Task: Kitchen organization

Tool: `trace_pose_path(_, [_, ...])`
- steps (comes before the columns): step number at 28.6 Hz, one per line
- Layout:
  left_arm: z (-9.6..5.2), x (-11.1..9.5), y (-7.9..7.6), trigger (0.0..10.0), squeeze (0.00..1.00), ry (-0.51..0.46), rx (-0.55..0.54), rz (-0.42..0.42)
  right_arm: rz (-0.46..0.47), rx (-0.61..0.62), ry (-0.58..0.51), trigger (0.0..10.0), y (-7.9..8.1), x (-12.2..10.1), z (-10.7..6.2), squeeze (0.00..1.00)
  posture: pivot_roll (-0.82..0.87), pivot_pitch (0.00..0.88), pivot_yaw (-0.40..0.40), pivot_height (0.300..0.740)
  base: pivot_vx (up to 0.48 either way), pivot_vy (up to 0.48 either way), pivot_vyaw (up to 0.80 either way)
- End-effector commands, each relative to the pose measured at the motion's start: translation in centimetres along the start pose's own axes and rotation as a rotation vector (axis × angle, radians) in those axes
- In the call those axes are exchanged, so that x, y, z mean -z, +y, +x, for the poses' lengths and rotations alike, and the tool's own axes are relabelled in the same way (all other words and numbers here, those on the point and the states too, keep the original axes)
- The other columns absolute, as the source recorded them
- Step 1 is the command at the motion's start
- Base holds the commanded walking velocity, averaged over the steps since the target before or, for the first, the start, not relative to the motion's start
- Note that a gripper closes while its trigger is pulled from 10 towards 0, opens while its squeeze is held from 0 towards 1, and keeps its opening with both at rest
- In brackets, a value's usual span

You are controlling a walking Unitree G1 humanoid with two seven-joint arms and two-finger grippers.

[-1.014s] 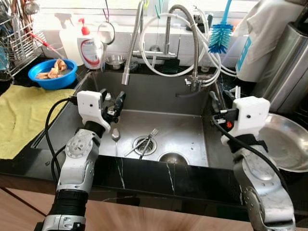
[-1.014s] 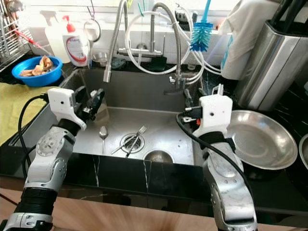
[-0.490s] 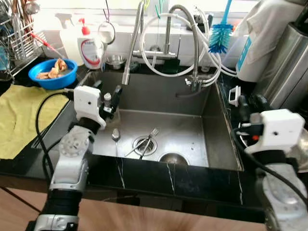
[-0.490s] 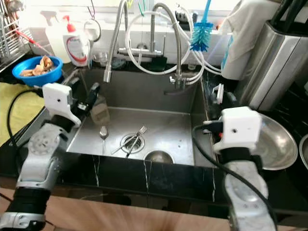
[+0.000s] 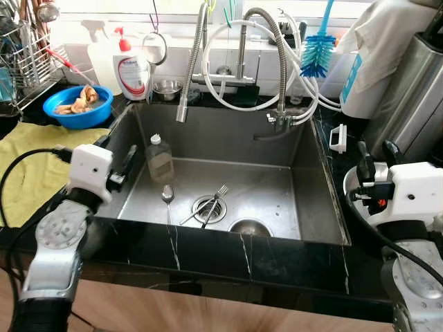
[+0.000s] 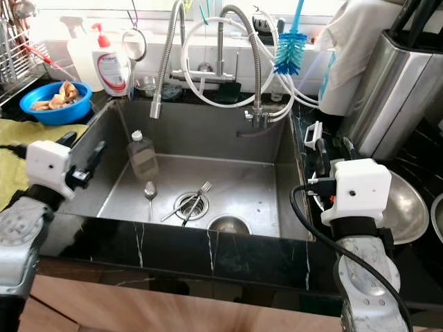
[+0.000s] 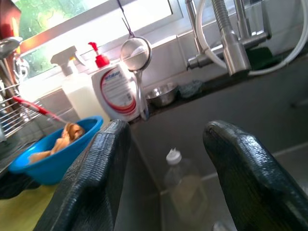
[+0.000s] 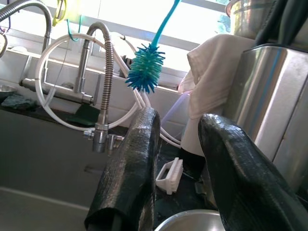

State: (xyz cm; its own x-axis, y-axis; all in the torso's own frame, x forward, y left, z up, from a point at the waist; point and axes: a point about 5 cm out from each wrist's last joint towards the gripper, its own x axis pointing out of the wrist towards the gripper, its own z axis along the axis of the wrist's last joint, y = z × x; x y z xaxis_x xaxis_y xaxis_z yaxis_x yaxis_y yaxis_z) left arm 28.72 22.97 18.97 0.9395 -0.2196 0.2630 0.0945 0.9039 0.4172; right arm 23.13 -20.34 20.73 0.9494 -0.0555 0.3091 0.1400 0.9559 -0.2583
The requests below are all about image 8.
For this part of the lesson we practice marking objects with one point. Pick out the white scrubbing brush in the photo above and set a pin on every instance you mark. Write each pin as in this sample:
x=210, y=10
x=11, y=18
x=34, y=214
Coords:
x=173, y=178

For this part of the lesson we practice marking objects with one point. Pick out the yellow plastic hook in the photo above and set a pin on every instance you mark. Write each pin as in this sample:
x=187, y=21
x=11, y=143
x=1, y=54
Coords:
x=56, y=20

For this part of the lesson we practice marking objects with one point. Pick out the blue bottle brush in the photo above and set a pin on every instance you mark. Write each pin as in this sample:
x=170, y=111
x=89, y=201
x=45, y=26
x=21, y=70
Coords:
x=145, y=67

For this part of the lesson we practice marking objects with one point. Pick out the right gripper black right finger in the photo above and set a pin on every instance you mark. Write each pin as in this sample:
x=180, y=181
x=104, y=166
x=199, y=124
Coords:
x=245, y=183

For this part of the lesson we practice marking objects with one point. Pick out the dark green scouring sponge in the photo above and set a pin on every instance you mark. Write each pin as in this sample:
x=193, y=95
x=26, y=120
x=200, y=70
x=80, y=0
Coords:
x=83, y=116

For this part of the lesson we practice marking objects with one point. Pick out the shiny steel pot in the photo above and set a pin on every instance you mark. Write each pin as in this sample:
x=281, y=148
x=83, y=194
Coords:
x=240, y=19

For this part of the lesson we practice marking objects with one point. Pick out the white towel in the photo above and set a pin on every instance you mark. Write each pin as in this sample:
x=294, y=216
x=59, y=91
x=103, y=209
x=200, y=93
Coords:
x=211, y=72

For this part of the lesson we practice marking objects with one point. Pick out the small steel bowl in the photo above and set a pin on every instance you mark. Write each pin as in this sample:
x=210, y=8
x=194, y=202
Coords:
x=7, y=88

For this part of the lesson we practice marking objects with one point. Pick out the stainless steel sink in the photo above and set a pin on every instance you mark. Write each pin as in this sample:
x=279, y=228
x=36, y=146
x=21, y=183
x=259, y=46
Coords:
x=48, y=156

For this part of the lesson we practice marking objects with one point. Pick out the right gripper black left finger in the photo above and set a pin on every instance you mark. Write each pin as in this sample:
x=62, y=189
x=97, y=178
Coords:
x=130, y=173

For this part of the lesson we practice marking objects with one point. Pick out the small metal strainer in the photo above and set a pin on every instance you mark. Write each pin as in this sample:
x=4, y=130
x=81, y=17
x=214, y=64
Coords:
x=5, y=45

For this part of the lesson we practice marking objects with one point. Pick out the blue grey scouring pad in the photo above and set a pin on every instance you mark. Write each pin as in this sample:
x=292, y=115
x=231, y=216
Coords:
x=19, y=102

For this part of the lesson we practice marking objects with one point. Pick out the steel tap with flexible spout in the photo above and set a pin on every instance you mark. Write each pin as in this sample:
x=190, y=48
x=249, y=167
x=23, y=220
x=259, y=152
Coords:
x=107, y=84

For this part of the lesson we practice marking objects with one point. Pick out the stainless steel knife block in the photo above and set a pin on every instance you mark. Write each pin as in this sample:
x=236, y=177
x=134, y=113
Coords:
x=264, y=96

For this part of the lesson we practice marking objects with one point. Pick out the flexible metal spray faucet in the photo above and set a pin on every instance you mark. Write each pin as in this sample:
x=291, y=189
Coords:
x=48, y=29

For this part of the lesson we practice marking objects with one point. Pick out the green plastic hook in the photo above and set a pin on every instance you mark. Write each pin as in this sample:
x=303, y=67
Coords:
x=68, y=27

